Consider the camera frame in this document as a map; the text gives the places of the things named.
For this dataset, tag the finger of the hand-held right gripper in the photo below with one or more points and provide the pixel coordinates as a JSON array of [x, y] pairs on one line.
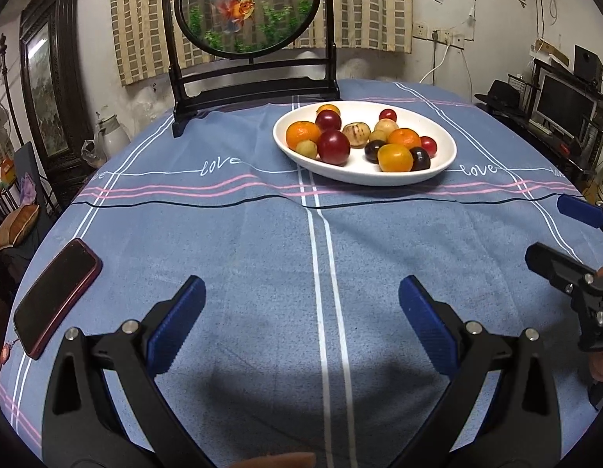
[[579, 209], [550, 263]]

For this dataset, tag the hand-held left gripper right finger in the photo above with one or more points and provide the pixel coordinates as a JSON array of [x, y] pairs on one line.
[[425, 321]]

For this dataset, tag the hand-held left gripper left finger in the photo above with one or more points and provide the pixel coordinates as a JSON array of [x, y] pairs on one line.
[[177, 321]]

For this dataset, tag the white oval plate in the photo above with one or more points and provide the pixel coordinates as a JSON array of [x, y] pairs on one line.
[[360, 175]]

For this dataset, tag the dark purple plum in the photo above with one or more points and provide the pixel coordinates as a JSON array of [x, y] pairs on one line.
[[373, 152], [420, 159]]

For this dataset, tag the red cherry tomato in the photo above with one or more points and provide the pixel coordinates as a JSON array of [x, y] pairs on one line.
[[387, 115], [428, 145]]

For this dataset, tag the yellow-orange citrus fruit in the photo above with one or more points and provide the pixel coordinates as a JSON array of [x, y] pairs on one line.
[[395, 158]]

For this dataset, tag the smooth orange tangerine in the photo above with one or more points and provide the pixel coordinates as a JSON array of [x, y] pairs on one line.
[[404, 137]]

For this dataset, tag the green-brown longan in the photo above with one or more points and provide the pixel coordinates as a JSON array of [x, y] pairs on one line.
[[378, 136], [306, 149]]

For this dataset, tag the large red plum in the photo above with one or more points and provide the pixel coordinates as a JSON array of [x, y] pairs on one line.
[[333, 146]]

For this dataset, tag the pale yellow oval fruit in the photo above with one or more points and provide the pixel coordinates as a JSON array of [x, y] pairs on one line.
[[386, 126]]

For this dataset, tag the pale speckled passion fruit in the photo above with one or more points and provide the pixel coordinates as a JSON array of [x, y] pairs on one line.
[[356, 134]]

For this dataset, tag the small red plum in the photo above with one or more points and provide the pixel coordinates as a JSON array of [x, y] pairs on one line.
[[328, 120]]

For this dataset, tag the large bumpy orange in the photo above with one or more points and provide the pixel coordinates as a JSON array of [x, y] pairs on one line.
[[303, 134]]

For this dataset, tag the small orange tangerine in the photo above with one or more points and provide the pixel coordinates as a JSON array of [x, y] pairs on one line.
[[328, 108]]

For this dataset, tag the person's right hand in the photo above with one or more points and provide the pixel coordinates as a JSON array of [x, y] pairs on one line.
[[602, 365]]

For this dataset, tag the person's left hand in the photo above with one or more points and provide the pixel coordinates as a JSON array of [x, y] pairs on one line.
[[277, 462]]

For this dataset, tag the black computer desk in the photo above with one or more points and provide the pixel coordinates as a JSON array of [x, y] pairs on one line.
[[540, 141]]

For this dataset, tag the blue striped tablecloth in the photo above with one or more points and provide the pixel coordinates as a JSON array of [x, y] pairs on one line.
[[233, 253]]

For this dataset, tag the computer monitor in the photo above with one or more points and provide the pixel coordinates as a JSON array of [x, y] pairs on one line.
[[564, 102]]

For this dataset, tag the red-cased smartphone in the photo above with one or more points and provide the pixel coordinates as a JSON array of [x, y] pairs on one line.
[[57, 297]]

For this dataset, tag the black hat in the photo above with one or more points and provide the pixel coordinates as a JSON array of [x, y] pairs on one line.
[[501, 95]]

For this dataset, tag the black speaker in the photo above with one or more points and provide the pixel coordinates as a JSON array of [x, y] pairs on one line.
[[586, 61]]

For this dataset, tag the small phone charm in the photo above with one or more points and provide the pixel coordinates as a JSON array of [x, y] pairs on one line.
[[3, 353]]

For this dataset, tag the brown cushion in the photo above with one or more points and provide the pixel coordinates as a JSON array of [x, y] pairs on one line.
[[18, 224]]

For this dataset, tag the clear plastic bag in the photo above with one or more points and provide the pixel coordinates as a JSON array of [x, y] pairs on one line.
[[90, 153]]

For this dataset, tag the white kettle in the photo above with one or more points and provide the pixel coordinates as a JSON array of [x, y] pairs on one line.
[[113, 139]]

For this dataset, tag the dark framed painting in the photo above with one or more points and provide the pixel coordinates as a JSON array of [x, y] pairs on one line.
[[42, 97]]

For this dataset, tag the beige checked curtain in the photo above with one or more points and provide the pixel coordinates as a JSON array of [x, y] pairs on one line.
[[369, 5]]

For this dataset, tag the round goldfish screen black stand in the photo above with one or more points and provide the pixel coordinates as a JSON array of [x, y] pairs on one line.
[[242, 9]]

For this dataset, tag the double white wall socket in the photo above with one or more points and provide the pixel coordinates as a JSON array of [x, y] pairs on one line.
[[447, 38]]

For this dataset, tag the single white wall socket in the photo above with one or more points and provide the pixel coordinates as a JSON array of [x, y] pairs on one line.
[[421, 29]]

